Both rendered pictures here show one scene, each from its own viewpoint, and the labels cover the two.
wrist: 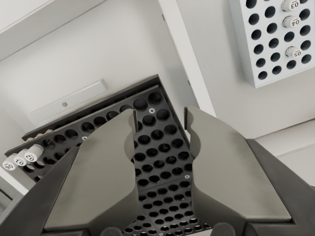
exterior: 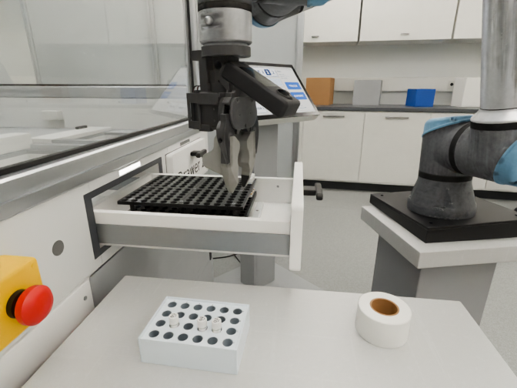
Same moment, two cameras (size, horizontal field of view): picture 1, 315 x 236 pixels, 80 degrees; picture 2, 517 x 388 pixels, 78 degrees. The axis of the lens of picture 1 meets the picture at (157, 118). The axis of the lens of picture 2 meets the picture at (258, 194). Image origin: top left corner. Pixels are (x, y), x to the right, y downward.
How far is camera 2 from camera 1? 47 cm
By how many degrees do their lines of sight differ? 59
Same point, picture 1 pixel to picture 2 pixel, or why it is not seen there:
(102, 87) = not seen: hidden behind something
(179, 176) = (185, 199)
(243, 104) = (145, 309)
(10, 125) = (264, 199)
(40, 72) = (278, 215)
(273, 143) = (70, 316)
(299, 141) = (48, 325)
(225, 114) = (151, 296)
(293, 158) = (60, 291)
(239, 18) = (231, 308)
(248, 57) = (197, 302)
